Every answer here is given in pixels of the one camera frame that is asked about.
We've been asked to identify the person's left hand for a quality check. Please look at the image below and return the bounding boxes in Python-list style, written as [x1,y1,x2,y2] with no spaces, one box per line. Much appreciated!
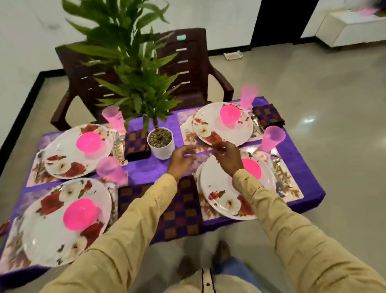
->
[167,145,198,182]

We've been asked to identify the person's right hand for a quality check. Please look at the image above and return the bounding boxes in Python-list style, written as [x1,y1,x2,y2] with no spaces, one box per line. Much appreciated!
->
[212,141,244,177]

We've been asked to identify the person's right forearm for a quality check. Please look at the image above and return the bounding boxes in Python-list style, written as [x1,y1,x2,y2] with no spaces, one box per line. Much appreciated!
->
[232,168,386,293]

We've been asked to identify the person's left forearm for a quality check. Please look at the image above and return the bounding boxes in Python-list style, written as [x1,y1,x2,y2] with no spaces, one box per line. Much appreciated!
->
[39,173,178,293]

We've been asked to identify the floral placemat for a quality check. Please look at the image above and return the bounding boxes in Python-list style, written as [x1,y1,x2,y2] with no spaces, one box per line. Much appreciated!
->
[0,181,119,276]
[26,124,129,188]
[193,145,304,223]
[176,103,266,153]

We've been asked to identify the white floral dinner plate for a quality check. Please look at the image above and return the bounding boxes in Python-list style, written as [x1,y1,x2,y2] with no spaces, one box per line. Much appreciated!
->
[44,124,114,180]
[192,103,254,147]
[199,152,277,221]
[22,178,113,268]

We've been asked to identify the pink plastic bowl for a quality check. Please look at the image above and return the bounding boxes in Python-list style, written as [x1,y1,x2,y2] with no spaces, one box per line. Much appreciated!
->
[220,105,241,125]
[76,132,103,154]
[241,158,262,180]
[63,198,102,232]

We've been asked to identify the purple tablecloth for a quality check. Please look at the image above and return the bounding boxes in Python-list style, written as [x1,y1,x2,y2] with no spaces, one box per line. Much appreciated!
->
[0,97,326,290]

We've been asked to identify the metal spoon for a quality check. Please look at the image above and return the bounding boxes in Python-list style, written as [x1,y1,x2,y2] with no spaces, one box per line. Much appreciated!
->
[251,115,263,135]
[114,132,125,161]
[270,154,284,183]

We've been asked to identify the checkered cloth napkin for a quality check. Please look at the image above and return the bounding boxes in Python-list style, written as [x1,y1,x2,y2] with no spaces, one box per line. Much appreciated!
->
[124,129,152,162]
[117,175,203,244]
[252,103,286,129]

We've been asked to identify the pink plastic cup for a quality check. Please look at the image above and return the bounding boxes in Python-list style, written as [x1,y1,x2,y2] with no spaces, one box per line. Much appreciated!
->
[260,126,286,154]
[96,156,128,185]
[102,105,126,132]
[240,85,259,111]

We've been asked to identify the brown plastic chair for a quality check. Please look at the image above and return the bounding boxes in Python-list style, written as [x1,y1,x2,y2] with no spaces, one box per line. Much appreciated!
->
[50,42,122,132]
[154,28,235,113]

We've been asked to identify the green plant in white pot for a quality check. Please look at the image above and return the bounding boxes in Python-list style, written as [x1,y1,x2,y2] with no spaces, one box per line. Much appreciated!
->
[62,0,182,160]

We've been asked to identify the white tray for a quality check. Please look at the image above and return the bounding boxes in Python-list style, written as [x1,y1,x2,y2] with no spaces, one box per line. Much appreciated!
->
[223,50,244,61]

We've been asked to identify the person's right foot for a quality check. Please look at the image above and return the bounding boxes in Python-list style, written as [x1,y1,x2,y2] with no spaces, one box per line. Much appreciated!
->
[211,240,232,270]

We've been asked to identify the person's blue trousers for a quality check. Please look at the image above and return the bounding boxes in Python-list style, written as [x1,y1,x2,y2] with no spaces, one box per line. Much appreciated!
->
[216,257,266,293]

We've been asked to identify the person's beige shirt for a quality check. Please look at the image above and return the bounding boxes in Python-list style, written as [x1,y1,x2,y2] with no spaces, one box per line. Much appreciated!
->
[163,267,263,293]

